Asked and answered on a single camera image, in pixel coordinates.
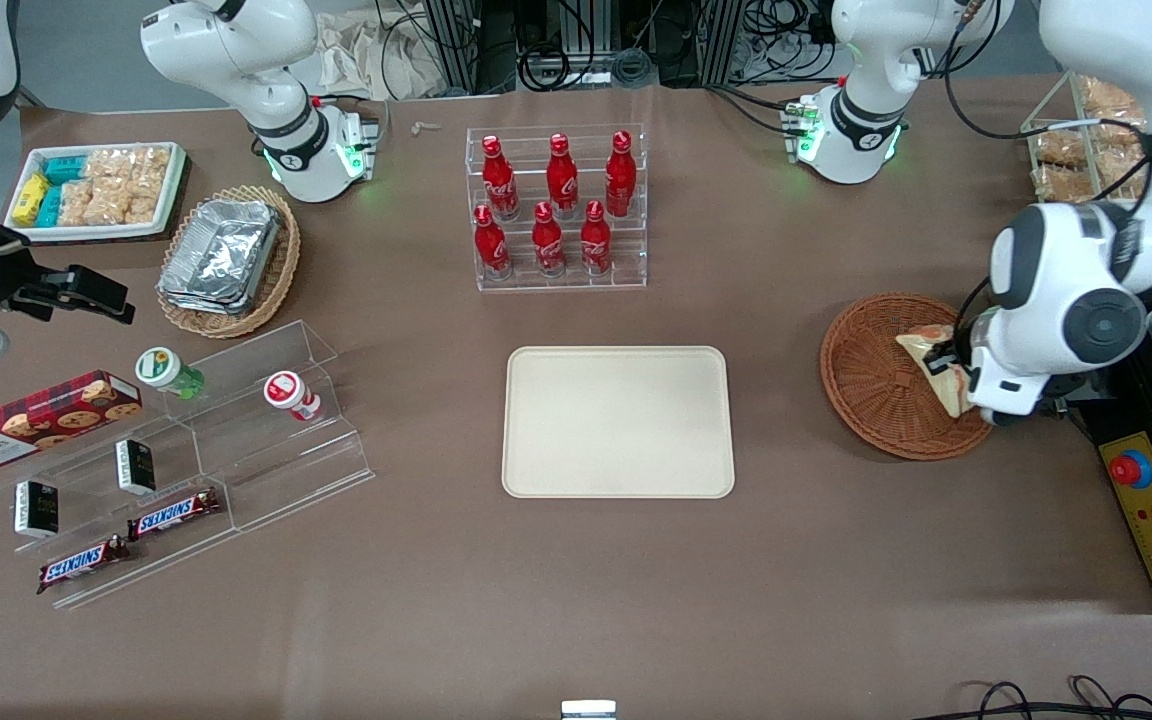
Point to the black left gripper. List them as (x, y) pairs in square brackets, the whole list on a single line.
[(957, 352)]

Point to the triangular sandwich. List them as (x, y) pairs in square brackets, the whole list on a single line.
[(948, 392)]

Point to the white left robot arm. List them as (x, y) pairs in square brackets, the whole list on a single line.
[(1066, 270)]

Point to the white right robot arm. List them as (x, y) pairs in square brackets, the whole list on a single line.
[(236, 50)]

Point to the white rectangular snack tray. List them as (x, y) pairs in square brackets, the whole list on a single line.
[(96, 233)]

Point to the brown wicker basket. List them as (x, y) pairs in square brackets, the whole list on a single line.
[(876, 385)]

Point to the light wicker basket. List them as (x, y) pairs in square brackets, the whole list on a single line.
[(281, 270)]

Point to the cream plastic tray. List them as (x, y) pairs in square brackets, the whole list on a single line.
[(616, 420)]

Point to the clear rice cracker bag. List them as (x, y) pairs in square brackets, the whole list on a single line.
[(143, 200), (110, 164), (76, 203), (109, 204), (152, 164)]

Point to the green drink bottle white cap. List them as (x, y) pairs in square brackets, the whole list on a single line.
[(166, 370)]

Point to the teal snack pack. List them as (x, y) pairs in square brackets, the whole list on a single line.
[(50, 207), (66, 170)]

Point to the aluminium foil container stack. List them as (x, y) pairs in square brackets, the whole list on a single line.
[(221, 255)]

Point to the yellow snack pack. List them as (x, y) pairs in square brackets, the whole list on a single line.
[(30, 198)]

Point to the red tartan cookie box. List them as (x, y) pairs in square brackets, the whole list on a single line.
[(36, 420)]

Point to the black equipment base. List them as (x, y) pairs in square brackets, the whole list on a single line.
[(1086, 425)]

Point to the small black white box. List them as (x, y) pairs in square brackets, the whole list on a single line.
[(135, 466), (36, 508)]

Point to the small red white bottle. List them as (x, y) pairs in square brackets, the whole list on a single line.
[(288, 393)]

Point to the clear fried snack bag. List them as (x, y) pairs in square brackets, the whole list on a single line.
[(1108, 98), (1116, 135), (1054, 183), (1060, 148), (1118, 172)]

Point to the snickers chocolate bar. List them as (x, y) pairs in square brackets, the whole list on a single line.
[(81, 564), (174, 513)]

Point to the clear acrylic stepped shelf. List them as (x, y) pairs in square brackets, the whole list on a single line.
[(276, 470)]

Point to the clear acrylic bottle rack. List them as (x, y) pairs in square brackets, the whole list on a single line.
[(636, 260)]

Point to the crumpled beige paper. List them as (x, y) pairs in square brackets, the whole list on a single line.
[(366, 55)]

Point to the small beige clip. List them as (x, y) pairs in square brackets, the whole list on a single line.
[(424, 127)]

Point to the red cola bottle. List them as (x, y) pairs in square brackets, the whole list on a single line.
[(490, 242), (562, 178), (595, 238), (620, 175), (547, 240), (498, 180)]

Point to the aluminium frame rack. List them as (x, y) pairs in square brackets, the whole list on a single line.
[(456, 45)]

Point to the silver metal bracket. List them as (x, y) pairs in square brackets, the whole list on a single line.
[(588, 710)]

